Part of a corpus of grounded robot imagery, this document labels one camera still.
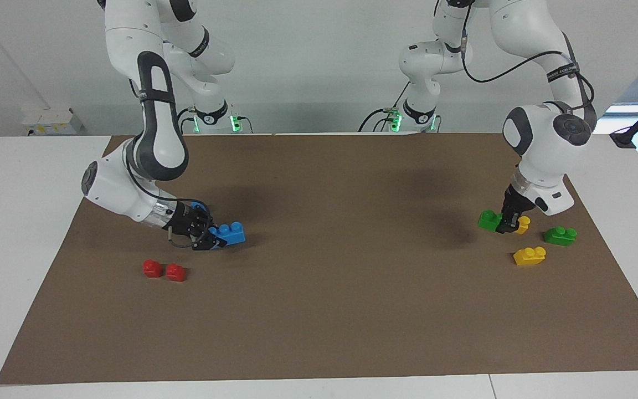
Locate green two-stud toy block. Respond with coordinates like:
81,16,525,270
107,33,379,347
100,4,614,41
543,227,578,247
477,210,503,232

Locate brown table mat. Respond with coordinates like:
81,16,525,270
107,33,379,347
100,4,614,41
0,133,638,385

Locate white power box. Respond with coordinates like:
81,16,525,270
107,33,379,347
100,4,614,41
22,108,83,135

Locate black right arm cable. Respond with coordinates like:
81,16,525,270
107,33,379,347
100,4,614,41
130,166,209,248

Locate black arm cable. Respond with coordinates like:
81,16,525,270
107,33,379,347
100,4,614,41
130,166,209,248
460,22,596,114

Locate black right base cables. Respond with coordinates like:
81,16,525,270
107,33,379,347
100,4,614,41
178,107,254,134

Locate black base cables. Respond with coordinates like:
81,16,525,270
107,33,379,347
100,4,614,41
178,107,254,134
358,83,411,132

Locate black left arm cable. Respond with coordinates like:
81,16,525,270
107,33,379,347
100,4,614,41
460,22,596,114

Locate black left base cables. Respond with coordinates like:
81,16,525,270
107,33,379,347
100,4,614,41
358,83,411,132

